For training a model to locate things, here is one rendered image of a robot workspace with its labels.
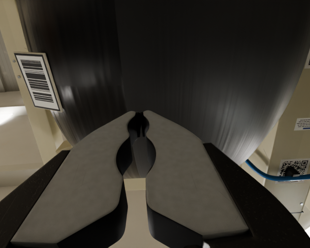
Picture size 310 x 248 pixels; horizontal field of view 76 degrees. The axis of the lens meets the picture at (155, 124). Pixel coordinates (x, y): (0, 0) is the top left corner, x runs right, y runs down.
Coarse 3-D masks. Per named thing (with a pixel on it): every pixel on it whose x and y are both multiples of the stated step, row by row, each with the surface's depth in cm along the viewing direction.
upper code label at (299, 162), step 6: (282, 162) 49; (288, 162) 49; (294, 162) 49; (300, 162) 49; (306, 162) 49; (282, 168) 49; (294, 168) 49; (300, 168) 49; (306, 168) 50; (282, 174) 50; (300, 174) 50
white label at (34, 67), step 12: (24, 60) 19; (36, 60) 19; (24, 72) 20; (36, 72) 19; (48, 72) 19; (36, 84) 20; (48, 84) 20; (36, 96) 21; (48, 96) 20; (48, 108) 21; (60, 108) 21
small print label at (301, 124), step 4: (300, 120) 44; (304, 120) 44; (308, 120) 44; (296, 124) 44; (300, 124) 45; (304, 124) 45; (308, 124) 45; (296, 128) 45; (300, 128) 45; (304, 128) 45; (308, 128) 45
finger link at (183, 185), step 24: (144, 120) 11; (168, 120) 10; (168, 144) 8; (192, 144) 8; (168, 168) 7; (192, 168) 7; (168, 192) 6; (192, 192) 6; (216, 192) 6; (168, 216) 6; (192, 216) 6; (216, 216) 6; (240, 216) 6; (168, 240) 6; (192, 240) 5
